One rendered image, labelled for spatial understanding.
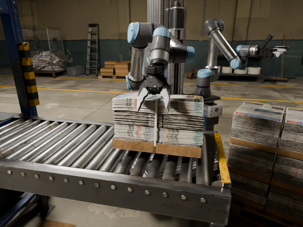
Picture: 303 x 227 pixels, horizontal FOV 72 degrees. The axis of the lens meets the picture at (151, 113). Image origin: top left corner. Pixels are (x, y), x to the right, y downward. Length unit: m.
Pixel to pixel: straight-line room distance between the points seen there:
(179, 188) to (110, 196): 0.27
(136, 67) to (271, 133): 0.97
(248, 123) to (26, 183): 1.28
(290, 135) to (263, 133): 0.14
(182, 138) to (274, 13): 7.64
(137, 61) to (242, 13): 6.77
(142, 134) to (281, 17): 7.75
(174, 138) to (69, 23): 8.72
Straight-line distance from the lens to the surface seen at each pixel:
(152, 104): 0.84
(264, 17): 8.23
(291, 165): 1.60
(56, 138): 1.24
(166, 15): 1.83
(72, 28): 9.31
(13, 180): 1.09
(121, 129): 0.91
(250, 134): 1.55
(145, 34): 1.32
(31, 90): 1.77
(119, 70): 7.41
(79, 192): 0.93
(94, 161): 0.95
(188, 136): 0.86
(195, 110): 0.83
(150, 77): 0.81
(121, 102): 0.88
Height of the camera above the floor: 1.29
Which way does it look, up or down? 19 degrees down
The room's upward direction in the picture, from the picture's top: straight up
